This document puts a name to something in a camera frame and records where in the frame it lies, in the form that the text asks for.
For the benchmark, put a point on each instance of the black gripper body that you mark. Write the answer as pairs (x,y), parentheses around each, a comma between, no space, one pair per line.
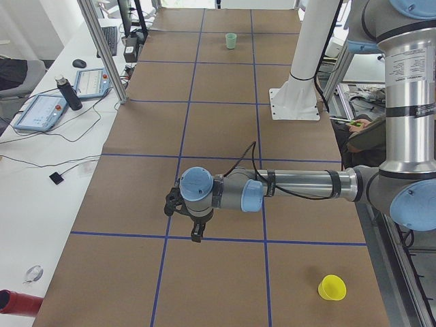
(199,220)

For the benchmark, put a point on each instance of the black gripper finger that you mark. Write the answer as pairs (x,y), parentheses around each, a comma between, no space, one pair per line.
(198,231)

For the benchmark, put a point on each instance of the yellow plastic cup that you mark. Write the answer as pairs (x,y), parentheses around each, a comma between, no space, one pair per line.
(332,287)

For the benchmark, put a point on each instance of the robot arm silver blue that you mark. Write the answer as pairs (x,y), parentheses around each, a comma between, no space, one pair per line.
(403,186)

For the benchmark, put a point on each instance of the small black square device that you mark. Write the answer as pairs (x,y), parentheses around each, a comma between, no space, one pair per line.
(56,178)

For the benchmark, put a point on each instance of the far teach pendant tablet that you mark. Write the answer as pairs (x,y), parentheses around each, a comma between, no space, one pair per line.
(91,83)

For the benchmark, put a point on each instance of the teach pendant tablet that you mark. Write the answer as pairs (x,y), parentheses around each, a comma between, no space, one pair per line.
(91,83)
(42,113)

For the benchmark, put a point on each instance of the black water bottle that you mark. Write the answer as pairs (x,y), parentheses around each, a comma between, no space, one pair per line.
(68,92)

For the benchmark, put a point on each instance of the clear tape roll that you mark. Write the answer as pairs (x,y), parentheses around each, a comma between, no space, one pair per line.
(33,274)

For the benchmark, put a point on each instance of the near teach pendant tablet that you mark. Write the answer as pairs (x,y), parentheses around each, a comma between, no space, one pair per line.
(42,113)

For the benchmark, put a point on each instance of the black power adapter box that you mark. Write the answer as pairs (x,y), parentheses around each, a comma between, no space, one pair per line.
(131,50)

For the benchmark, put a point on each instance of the black computer mouse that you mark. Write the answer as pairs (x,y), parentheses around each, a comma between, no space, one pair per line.
(79,63)

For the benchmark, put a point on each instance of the black keyboard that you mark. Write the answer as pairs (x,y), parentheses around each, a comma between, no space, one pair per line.
(111,37)

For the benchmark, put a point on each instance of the seated person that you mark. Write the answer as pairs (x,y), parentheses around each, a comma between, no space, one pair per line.
(362,142)

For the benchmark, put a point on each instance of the red cylinder object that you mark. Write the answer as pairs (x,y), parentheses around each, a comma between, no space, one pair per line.
(20,304)

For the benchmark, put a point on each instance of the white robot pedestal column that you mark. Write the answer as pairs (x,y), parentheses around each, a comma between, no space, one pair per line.
(296,100)

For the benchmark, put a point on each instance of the aluminium frame post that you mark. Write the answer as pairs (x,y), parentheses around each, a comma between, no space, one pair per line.
(102,47)

